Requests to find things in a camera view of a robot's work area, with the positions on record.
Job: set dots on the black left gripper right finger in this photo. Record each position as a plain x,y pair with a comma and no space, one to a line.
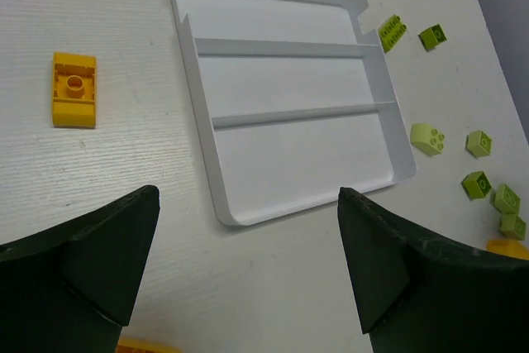
418,291

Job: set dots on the yellow rounded lego piece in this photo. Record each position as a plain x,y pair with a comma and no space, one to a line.
508,247

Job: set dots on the pale green 2x2 lego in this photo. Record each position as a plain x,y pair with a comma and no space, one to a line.
478,144
506,200

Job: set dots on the dark green 2x2 lego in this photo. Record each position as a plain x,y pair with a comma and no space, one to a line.
432,37

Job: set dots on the pale green small lego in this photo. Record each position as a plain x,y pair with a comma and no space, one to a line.
512,226

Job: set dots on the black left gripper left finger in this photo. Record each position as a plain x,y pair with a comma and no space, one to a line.
73,287

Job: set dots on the white divided sorting tray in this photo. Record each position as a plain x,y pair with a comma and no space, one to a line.
292,101

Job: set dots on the green 2x2 lego brick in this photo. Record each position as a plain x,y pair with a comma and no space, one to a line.
476,185

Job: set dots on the yellow 2x4 lego brick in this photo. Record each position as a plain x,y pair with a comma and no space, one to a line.
128,345

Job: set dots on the pale green sloped lego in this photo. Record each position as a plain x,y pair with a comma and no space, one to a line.
427,139

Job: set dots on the lime 2x4 lego brick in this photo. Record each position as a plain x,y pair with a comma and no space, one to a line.
391,31

